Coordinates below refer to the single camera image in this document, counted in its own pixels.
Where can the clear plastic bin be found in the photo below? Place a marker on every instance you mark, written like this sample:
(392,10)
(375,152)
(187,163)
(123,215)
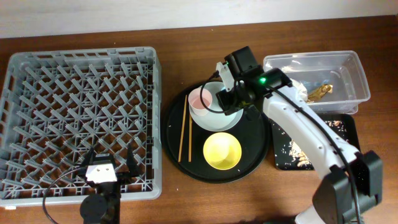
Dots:
(341,69)

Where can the brown food wrapper scrap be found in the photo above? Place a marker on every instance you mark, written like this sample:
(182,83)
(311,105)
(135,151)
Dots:
(319,93)

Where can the peanut shells and rice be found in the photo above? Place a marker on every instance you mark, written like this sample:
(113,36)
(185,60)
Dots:
(287,154)

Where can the pale grey round plate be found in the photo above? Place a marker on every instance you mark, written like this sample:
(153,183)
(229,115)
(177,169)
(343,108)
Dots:
(213,121)

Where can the black rectangular tray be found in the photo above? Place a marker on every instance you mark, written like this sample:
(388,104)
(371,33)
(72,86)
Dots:
(344,126)

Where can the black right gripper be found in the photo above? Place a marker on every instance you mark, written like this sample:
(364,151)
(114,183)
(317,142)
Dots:
(226,101)

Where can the pink plastic cup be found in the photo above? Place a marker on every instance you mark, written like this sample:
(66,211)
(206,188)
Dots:
(199,99)

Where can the round black tray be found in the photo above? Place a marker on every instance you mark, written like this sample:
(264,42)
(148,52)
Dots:
(254,137)

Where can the yellow plastic bowl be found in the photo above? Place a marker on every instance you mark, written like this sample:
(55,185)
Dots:
(222,151)

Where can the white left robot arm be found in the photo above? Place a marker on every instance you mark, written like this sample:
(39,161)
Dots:
(103,206)

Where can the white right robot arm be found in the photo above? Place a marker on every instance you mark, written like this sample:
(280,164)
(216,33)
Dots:
(351,181)

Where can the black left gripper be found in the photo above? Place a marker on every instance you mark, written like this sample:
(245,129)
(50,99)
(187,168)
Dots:
(121,177)

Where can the grey dishwasher rack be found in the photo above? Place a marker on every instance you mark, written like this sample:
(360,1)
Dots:
(56,105)

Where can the white paper napkin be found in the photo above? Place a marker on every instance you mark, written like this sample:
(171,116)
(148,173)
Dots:
(302,91)

